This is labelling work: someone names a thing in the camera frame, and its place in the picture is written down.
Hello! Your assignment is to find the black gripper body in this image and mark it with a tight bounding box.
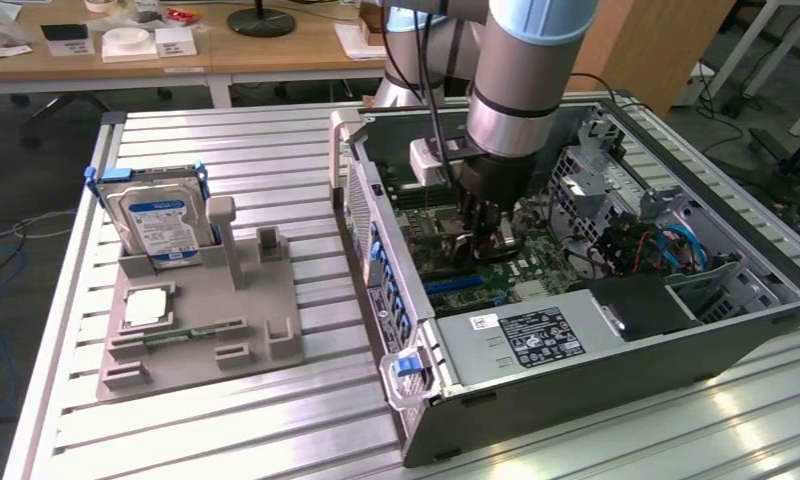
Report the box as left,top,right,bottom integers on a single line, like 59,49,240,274
454,152,536,209

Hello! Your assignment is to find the CPU socket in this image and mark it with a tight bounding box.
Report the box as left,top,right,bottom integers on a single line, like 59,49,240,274
426,203,466,241

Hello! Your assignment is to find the perforated metal disk bay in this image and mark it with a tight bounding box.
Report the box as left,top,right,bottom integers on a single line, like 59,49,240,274
547,144,648,236

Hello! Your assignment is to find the blue expansion slot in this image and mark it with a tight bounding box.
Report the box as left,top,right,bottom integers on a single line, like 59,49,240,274
424,276,480,297

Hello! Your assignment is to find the green motherboard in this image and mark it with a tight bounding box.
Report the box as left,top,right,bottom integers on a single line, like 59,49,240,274
383,169,595,321

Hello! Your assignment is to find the dark grey inner panel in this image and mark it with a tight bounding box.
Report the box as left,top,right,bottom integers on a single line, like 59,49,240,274
353,110,472,174

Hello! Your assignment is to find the black rear label sticker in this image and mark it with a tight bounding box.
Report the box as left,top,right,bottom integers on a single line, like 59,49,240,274
369,287,395,351

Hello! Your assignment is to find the grey power supply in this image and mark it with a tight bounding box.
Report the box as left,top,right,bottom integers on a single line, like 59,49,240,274
432,289,626,389

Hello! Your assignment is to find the black power supply label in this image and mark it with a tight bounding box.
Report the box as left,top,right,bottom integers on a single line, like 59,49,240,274
498,305,586,369

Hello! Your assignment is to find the black plastic shroud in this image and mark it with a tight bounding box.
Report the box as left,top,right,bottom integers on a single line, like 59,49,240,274
570,274,702,344

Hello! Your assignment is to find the wooden cabinet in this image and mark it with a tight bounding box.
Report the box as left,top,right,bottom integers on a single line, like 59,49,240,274
568,0,739,117

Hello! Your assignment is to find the white booklet stack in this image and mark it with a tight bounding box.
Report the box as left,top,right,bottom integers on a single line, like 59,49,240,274
333,21,389,62

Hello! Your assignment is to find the open PC case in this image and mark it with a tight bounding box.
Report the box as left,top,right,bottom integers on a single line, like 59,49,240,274
329,89,800,469

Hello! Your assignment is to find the brown cardboard box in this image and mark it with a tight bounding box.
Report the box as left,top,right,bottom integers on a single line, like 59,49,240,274
357,0,392,35

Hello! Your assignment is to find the open metal disk bay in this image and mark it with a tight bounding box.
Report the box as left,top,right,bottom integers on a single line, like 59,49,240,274
663,259,782,326

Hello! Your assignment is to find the grey parts rack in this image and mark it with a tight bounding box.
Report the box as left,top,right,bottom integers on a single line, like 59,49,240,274
95,195,307,402

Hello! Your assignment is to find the wooden desk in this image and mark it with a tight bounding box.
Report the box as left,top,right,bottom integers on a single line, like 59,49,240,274
0,0,213,109
209,0,392,109

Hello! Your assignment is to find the black equipment base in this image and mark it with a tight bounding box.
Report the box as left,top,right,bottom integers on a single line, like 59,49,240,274
746,127,800,221

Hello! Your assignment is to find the black round lamp base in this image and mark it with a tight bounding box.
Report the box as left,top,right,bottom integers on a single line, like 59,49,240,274
225,0,299,39

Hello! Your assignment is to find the hard disk with blue carrier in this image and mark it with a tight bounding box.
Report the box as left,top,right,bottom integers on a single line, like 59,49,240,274
81,160,209,265

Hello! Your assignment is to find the green RAM stick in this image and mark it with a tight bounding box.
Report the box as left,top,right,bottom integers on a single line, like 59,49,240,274
139,322,223,347

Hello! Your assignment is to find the silver CPU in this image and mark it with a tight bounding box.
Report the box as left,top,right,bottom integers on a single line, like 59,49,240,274
120,288,173,329

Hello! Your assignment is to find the plain white box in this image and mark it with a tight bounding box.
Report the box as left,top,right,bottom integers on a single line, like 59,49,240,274
153,27,199,58

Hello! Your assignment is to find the black chair base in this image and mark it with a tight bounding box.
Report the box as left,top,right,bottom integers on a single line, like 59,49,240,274
12,89,108,149

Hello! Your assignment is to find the white box with black top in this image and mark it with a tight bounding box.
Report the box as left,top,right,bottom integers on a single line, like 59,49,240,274
40,23,97,58

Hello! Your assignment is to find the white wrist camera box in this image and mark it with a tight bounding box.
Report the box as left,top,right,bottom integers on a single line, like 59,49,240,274
408,138,462,190

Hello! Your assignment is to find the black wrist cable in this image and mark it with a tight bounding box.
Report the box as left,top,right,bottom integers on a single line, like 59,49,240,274
380,0,459,211

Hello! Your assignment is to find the red wire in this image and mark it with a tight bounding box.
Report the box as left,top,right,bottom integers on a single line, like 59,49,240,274
630,227,662,274

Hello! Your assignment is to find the black cable over case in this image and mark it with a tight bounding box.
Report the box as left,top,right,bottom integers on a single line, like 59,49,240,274
568,73,648,114

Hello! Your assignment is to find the blue wire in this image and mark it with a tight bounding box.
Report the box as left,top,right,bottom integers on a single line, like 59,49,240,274
663,224,710,274

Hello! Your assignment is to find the grey floor cable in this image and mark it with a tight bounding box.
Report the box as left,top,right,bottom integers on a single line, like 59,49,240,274
0,207,79,240

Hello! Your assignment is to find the blue floor cable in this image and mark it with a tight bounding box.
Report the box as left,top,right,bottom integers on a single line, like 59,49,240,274
0,234,32,431

